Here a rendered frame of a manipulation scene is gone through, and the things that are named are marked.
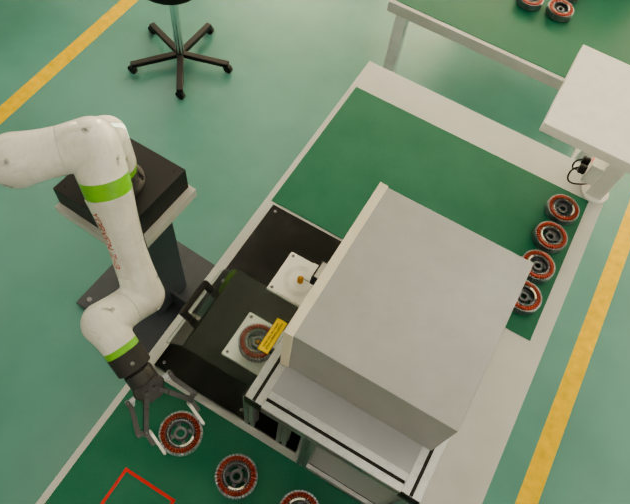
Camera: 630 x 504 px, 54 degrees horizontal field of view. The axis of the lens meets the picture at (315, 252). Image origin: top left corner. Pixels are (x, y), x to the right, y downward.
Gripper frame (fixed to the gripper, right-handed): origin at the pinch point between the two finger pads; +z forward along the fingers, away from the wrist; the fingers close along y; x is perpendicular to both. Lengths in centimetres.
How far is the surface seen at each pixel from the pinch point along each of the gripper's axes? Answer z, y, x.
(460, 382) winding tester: 8, -47, 60
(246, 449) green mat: 15.6, -11.4, -0.9
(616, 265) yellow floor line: 82, -206, -52
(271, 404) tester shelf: -1.9, -18.5, 31.0
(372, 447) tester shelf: 16, -30, 42
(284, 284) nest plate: -13, -50, -15
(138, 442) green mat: -1.5, 10.0, -10.7
